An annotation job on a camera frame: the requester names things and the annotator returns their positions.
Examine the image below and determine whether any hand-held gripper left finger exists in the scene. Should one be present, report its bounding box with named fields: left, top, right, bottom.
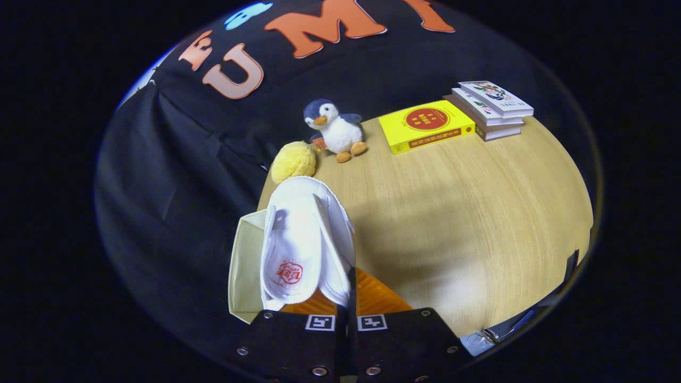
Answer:
left=229, top=287, right=349, bottom=382

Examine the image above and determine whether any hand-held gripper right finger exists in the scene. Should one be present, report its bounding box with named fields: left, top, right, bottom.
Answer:
left=348, top=266, right=471, bottom=382

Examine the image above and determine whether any cream fabric storage box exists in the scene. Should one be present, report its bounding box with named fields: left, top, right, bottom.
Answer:
left=228, top=209, right=272, bottom=324

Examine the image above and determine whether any white canvas shoe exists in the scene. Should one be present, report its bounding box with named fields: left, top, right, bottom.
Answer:
left=260, top=176, right=356, bottom=312

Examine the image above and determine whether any yellow round plush cushion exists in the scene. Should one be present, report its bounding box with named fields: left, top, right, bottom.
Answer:
left=271, top=141, right=318, bottom=185

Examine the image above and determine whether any yellow book with red circle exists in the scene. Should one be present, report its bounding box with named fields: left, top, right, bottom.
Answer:
left=378, top=100, right=476, bottom=155

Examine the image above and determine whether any penguin plush toy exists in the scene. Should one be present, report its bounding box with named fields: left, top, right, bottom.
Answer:
left=303, top=98, right=368, bottom=163

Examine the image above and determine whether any brown-edged book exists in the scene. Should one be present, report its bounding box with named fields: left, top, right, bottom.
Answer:
left=443, top=95, right=522, bottom=141

